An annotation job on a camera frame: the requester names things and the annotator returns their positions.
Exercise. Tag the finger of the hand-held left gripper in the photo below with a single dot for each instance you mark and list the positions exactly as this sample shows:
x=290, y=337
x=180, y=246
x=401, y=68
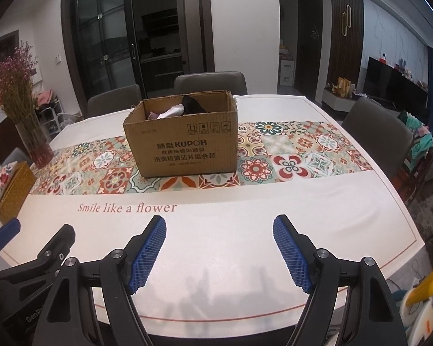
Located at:
x=7, y=229
x=59, y=236

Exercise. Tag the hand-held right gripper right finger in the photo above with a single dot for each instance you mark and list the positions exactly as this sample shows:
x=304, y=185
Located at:
x=292, y=256

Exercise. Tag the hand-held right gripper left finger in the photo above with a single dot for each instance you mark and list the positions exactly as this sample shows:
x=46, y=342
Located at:
x=148, y=256

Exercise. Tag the brown cardboard box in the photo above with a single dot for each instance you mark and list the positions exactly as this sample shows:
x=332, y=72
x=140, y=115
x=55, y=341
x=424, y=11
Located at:
x=180, y=151

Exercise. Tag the purple fluffy cloth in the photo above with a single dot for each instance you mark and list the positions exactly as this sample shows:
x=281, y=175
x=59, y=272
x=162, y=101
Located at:
x=153, y=115

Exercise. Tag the white fabric piece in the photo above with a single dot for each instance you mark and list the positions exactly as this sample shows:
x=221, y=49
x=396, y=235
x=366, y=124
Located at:
x=171, y=111

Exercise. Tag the black floral scarf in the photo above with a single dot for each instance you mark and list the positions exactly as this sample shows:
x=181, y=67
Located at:
x=193, y=105

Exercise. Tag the yellow woven tissue box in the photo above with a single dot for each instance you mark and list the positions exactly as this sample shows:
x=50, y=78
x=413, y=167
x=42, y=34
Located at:
x=18, y=193

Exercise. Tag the floral fabric cover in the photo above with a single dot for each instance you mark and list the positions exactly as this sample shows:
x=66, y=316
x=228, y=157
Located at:
x=1, y=182

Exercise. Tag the glass vase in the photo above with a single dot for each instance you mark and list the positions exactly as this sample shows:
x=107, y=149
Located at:
x=36, y=144

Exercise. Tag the white shoe rack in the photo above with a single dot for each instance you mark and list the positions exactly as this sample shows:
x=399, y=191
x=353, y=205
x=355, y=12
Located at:
x=54, y=119

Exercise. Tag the pink cloth item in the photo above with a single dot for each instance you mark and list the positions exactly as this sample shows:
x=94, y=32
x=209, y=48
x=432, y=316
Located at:
x=46, y=97

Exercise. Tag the yellow plastic toy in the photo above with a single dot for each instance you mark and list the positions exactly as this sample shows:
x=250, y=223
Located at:
x=427, y=283

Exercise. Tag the grey dining chair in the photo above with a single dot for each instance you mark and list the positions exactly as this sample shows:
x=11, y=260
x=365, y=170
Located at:
x=209, y=83
x=113, y=101
x=377, y=133

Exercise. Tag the pink dried flowers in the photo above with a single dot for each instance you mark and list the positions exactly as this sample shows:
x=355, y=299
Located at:
x=16, y=79

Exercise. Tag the white television cabinet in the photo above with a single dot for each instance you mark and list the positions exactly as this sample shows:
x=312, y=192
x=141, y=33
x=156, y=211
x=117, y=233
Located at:
x=341, y=102

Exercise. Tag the clothes rack with teal clothing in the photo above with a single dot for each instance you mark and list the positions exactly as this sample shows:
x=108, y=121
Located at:
x=418, y=140

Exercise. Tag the yellow gift bags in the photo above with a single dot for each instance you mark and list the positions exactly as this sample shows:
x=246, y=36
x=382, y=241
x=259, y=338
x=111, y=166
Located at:
x=346, y=85

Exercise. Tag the white drawer cabinet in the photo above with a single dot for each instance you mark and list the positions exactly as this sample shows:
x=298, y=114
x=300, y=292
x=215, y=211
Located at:
x=287, y=72

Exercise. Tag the glass sliding door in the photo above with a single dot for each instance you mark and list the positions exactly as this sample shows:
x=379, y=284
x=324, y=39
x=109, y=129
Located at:
x=101, y=43

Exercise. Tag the black television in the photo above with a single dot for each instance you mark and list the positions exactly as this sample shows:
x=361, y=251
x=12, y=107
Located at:
x=395, y=83

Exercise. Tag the dark interior door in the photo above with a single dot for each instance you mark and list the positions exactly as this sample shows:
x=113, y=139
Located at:
x=309, y=43

